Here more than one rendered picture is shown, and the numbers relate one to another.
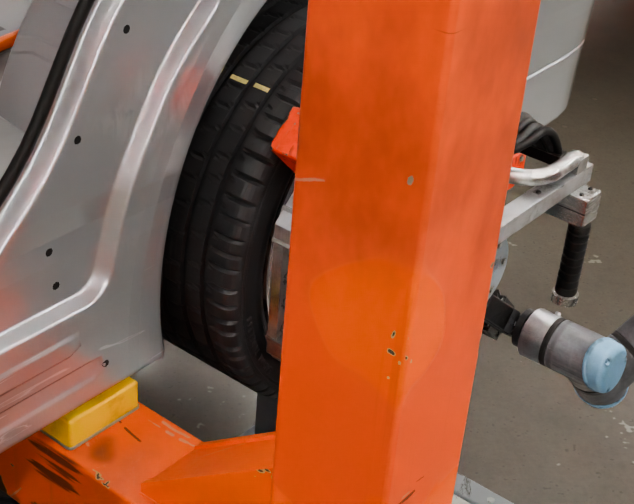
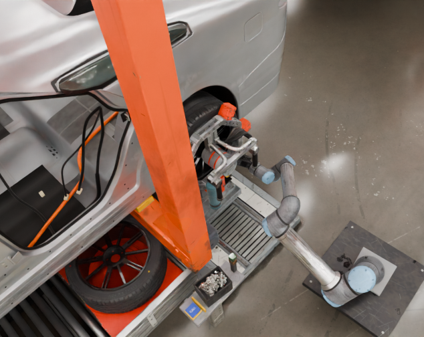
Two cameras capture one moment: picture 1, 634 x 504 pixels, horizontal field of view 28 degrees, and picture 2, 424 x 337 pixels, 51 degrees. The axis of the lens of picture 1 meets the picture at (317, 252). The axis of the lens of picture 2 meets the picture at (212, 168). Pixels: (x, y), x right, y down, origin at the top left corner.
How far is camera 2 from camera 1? 1.45 m
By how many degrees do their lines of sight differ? 25
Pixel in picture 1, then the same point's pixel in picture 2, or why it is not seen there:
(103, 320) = (140, 190)
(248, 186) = not seen: hidden behind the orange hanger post
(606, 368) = (267, 180)
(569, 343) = (259, 173)
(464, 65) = (177, 194)
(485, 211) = (194, 202)
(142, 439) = (154, 208)
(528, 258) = (289, 100)
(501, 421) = (269, 161)
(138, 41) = (135, 143)
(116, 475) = (148, 218)
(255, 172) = not seen: hidden behind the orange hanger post
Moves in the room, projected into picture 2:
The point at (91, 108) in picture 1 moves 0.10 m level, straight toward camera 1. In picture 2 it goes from (127, 158) to (126, 172)
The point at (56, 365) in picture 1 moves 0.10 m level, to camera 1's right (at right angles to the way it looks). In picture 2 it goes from (131, 202) to (146, 203)
